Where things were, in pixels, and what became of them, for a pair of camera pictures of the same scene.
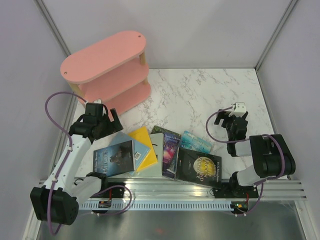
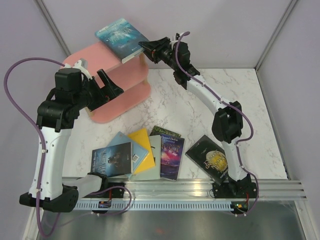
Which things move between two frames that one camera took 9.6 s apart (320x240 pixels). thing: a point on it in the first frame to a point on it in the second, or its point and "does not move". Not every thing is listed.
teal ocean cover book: (191, 141) to (121, 39)
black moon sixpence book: (198, 168) to (209, 159)
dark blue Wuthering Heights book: (114, 160) does not move
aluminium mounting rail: (260, 189) does not move
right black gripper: (224, 115) to (152, 49)
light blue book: (140, 151) does not move
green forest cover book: (158, 130) does not move
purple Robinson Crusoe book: (171, 142) does not move
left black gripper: (113, 127) to (105, 93)
